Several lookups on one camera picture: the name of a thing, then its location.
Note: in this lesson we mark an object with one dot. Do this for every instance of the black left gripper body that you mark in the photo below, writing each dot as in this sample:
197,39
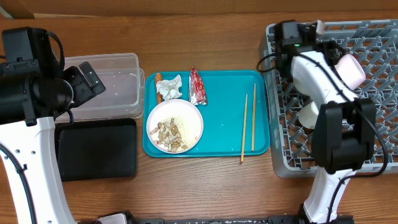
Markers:
82,91

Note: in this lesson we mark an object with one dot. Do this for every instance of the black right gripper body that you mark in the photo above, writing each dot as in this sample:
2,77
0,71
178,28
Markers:
330,51

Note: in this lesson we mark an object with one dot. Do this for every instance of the pink bowl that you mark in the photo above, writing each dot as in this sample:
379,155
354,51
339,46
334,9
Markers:
350,71

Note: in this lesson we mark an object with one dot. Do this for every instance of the white paper cup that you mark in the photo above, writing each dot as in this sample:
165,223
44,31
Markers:
308,115

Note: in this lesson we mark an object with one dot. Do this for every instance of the white paper napkin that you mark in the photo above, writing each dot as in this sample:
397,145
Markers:
170,89

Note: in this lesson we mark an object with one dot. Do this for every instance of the red foil snack wrapper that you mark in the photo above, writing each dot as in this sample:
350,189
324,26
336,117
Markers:
197,93

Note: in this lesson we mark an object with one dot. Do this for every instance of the white bowl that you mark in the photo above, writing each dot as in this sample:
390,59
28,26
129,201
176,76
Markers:
302,84

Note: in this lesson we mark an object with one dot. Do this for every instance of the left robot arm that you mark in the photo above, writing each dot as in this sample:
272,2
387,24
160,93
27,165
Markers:
36,88

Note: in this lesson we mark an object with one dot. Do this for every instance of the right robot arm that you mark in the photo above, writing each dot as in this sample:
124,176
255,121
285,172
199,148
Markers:
343,125

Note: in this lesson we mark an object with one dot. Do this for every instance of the clear plastic bin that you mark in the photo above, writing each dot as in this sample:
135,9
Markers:
124,81

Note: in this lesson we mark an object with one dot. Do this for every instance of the black tray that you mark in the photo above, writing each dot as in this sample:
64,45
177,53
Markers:
96,149

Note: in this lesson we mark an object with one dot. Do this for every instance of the orange carrot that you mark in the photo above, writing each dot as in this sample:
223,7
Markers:
158,78

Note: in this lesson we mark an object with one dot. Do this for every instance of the peanut shells and rice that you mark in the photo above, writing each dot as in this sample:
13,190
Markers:
175,135

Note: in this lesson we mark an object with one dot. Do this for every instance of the white plate with food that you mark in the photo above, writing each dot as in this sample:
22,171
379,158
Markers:
173,108

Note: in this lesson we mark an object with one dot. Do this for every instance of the teal plastic tray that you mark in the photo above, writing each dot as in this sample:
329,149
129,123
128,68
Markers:
223,115

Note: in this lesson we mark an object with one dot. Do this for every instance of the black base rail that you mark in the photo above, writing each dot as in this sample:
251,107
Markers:
127,218

